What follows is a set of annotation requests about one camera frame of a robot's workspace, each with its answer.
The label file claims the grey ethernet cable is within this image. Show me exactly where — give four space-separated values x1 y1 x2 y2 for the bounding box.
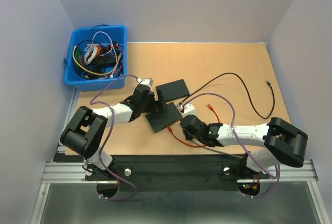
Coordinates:
190 138 244 160

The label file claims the black network switch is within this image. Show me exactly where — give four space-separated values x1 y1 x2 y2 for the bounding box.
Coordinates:
146 102 182 133
156 79 189 102

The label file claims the red ethernet cable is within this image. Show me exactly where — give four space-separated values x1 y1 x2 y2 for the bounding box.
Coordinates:
167 103 221 147

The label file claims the black ethernet cable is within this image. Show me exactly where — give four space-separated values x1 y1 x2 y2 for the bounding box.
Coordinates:
177 72 275 120

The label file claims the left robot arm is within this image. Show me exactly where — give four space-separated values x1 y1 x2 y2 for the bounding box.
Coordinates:
60 84 167 181

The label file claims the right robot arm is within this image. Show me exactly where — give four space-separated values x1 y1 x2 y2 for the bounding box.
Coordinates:
180 115 308 177

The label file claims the black adapter in bin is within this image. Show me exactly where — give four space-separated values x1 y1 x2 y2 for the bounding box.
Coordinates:
92 54 117 67

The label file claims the blue plastic bin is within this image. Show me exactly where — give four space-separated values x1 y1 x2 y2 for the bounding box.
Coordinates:
64 25 128 91

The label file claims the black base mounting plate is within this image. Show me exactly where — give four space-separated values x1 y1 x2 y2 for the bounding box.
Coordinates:
82 153 270 192

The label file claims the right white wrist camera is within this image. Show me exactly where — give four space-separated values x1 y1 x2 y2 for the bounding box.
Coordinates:
179 104 196 117

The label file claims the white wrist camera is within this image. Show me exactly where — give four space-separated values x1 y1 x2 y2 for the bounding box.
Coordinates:
179 104 196 117
136 77 154 88

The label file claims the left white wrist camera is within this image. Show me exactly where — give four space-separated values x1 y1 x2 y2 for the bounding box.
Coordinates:
136 77 154 88

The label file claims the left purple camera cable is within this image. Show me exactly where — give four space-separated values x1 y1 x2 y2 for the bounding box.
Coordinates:
90 75 137 202

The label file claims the purple camera cable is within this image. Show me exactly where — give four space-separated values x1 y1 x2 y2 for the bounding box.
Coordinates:
90 75 137 202
181 93 281 199

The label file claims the yellow cable in bin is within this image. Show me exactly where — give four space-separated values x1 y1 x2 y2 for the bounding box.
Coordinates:
72 46 125 79

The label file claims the white coiled cable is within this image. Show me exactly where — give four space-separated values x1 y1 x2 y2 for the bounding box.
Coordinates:
83 31 115 65

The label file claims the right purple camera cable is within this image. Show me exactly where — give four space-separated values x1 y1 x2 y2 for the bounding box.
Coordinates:
181 93 281 199

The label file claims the aluminium frame rail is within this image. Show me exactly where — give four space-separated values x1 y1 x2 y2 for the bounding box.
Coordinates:
41 161 318 184

